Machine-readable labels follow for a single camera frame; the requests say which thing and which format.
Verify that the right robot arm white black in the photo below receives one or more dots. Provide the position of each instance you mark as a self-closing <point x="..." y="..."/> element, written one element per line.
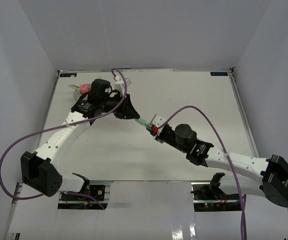
<point x="264" y="177"/>

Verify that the mint green highlighter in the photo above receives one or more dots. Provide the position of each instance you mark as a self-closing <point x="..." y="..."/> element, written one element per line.
<point x="143" y="123"/>

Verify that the pink capped crayon tube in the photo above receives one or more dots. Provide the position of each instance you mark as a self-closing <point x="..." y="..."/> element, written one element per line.
<point x="84" y="88"/>

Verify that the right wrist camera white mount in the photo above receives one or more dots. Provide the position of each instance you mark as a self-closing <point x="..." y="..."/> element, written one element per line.
<point x="157" y="123"/>

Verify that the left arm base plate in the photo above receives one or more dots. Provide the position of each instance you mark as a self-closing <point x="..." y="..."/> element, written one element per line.
<point x="97" y="199"/>

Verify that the yellow pen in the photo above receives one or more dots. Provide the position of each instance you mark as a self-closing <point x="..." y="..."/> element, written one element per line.
<point x="72" y="86"/>

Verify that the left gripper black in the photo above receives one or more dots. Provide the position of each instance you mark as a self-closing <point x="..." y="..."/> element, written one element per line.
<point x="127" y="111"/>

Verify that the white round divided organizer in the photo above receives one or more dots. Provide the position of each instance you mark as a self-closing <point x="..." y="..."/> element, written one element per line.
<point x="76" y="95"/>

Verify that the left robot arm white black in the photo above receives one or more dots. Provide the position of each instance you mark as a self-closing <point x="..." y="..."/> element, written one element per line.
<point x="39" y="169"/>

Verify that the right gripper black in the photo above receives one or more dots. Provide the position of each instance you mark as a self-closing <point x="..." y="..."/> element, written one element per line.
<point x="158" y="136"/>

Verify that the left blue table label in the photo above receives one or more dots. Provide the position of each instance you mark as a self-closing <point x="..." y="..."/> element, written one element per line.
<point x="67" y="75"/>

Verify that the blue table label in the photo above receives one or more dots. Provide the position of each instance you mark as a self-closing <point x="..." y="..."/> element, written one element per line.
<point x="67" y="75"/>
<point x="218" y="73"/>

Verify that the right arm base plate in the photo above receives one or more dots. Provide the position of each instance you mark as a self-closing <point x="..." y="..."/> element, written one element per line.
<point x="205" y="201"/>

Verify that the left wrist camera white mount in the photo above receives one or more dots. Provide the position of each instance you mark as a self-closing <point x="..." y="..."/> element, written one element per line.
<point x="119" y="85"/>

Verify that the right blue table label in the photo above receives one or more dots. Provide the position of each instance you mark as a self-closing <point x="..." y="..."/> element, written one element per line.
<point x="218" y="73"/>

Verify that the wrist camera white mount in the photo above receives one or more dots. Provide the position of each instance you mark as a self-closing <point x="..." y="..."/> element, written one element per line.
<point x="157" y="123"/>
<point x="119" y="85"/>

